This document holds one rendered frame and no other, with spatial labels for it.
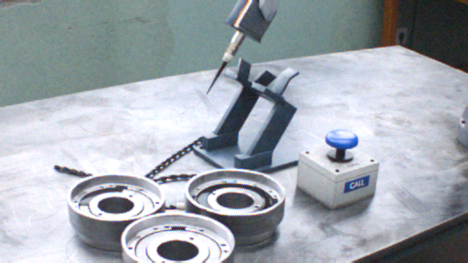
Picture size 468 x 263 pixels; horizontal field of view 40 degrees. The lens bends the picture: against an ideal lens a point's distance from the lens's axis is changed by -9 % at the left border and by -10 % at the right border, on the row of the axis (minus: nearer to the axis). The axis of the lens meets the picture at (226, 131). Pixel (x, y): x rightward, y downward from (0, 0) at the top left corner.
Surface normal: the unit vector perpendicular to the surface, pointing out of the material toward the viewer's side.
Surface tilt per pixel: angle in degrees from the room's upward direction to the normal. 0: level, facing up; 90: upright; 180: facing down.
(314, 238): 0
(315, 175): 90
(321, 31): 90
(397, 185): 0
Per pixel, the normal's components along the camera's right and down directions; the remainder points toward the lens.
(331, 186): -0.85, 0.18
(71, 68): 0.53, 0.34
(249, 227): 0.28, 0.38
